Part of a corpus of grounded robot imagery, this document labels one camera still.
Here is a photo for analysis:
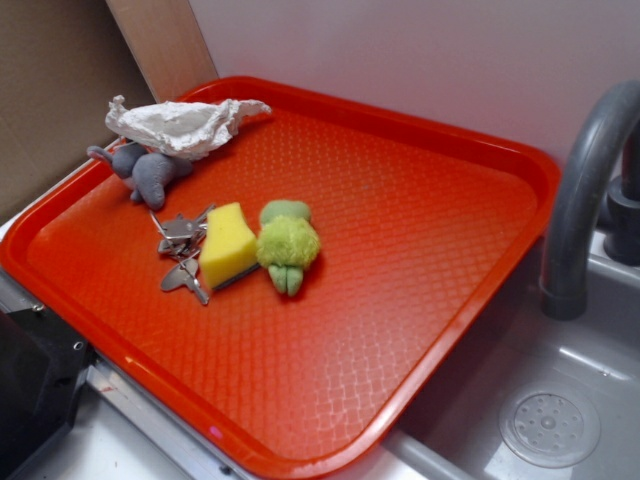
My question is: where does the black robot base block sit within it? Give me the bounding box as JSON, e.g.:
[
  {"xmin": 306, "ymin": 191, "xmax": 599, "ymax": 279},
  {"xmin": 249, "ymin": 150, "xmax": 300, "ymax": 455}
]
[{"xmin": 1, "ymin": 307, "xmax": 92, "ymax": 479}]

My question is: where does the green plush animal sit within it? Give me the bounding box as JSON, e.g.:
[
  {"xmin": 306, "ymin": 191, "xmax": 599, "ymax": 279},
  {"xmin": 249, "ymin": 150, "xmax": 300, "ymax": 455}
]
[{"xmin": 256, "ymin": 200, "xmax": 321, "ymax": 297}]

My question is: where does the yellow sponge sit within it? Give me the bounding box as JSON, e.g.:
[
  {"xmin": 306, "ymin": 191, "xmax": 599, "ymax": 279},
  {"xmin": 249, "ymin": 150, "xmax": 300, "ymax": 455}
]
[{"xmin": 198, "ymin": 202, "xmax": 257, "ymax": 289}]

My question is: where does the red plastic tray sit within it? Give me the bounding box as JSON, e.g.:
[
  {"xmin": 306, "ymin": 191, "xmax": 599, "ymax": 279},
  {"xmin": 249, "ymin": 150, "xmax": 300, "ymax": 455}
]
[{"xmin": 1, "ymin": 77, "xmax": 560, "ymax": 479}]

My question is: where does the crumpled white paper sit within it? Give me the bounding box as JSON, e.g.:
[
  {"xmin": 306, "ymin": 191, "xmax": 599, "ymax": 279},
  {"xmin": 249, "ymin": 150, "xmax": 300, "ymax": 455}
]
[{"xmin": 105, "ymin": 95, "xmax": 272, "ymax": 162}]

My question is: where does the grey plush elephant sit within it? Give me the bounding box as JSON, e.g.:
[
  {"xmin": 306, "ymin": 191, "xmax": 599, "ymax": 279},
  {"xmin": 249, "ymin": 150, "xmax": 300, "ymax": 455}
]
[{"xmin": 87, "ymin": 143, "xmax": 193, "ymax": 211}]

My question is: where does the grey toy sink basin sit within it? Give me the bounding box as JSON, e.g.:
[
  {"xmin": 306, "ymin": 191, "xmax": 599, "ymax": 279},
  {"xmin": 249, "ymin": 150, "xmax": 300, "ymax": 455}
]
[{"xmin": 387, "ymin": 234, "xmax": 640, "ymax": 480}]

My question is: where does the light wooden board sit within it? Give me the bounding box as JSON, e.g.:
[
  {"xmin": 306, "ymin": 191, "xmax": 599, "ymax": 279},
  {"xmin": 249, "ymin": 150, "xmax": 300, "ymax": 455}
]
[{"xmin": 107, "ymin": 0, "xmax": 219, "ymax": 102}]

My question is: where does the grey plastic faucet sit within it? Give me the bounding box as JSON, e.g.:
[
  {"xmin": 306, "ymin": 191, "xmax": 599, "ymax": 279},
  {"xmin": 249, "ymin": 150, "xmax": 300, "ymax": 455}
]
[{"xmin": 540, "ymin": 80, "xmax": 639, "ymax": 320}]

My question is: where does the brown cardboard panel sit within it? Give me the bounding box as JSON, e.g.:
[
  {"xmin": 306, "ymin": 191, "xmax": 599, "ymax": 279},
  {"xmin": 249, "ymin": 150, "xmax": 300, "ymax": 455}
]
[{"xmin": 1, "ymin": 1, "xmax": 153, "ymax": 221}]

